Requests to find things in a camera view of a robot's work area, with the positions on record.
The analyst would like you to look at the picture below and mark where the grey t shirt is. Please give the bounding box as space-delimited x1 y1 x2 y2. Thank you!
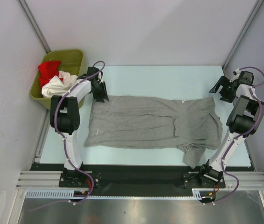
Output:
85 96 223 168

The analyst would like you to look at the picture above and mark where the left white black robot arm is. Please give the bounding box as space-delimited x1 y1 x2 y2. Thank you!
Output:
50 78 109 188

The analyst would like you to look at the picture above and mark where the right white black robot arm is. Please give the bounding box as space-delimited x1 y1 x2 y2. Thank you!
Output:
182 71 264 189

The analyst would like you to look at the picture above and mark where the white t shirt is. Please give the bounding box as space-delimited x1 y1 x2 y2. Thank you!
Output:
41 70 78 98

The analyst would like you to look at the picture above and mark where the red t shirt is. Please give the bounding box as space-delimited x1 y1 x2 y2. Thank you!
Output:
38 60 63 87

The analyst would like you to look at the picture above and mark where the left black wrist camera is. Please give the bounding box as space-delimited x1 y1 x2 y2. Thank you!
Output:
77 66 103 83

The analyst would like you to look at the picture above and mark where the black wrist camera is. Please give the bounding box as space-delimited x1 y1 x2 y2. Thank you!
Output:
77 66 103 83
229 69 254 86

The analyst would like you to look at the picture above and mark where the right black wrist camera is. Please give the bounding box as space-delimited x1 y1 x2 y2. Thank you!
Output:
229 69 254 86

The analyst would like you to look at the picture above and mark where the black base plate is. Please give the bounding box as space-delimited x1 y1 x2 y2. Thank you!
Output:
29 163 256 197

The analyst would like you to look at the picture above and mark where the right aluminium corner post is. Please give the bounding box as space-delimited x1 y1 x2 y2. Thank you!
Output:
222 0 264 72

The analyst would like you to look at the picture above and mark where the aluminium corner post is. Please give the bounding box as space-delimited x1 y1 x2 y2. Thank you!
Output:
222 0 264 72
17 0 51 53

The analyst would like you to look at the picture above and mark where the aluminium frame rail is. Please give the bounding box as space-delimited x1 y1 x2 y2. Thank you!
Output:
16 171 264 190

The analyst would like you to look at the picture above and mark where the left aluminium corner post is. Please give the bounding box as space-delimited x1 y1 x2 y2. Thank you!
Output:
17 0 51 53

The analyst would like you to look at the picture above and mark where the grey slotted cable duct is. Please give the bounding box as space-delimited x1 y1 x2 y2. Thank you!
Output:
26 189 215 200

